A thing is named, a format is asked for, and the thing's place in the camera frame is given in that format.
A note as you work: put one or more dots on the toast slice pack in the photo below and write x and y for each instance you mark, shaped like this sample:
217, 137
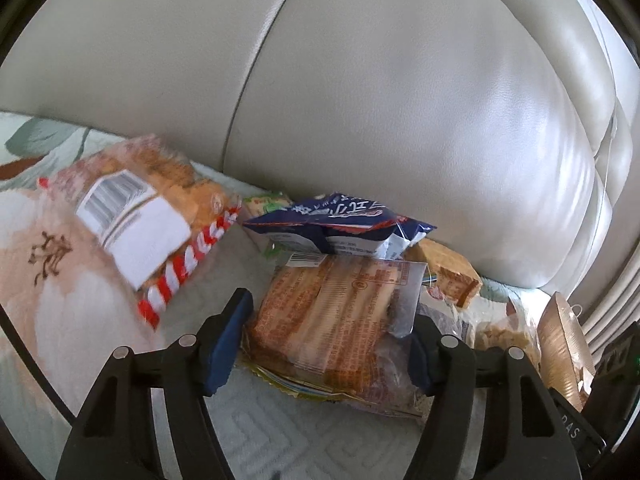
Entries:
447, 270

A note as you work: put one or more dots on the round biscuit bag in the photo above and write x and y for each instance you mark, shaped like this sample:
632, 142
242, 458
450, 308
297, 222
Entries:
495, 317

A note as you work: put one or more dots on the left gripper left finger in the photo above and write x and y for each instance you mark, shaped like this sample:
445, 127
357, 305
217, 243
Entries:
114, 435

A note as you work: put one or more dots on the beige leather headboard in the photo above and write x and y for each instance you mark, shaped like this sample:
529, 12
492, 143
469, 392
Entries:
499, 121

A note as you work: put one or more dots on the blue white chip bag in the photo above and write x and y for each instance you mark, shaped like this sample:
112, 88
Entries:
340, 224

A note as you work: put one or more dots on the red white striped snack bag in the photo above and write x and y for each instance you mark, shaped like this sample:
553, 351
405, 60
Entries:
151, 211

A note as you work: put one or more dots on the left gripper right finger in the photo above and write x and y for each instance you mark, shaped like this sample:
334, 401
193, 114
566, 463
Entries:
523, 435

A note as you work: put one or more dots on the white green snack packet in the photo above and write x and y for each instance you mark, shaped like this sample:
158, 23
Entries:
256, 206

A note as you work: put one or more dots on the amber ribbed glass bowl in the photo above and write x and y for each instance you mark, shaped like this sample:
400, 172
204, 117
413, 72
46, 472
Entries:
566, 363

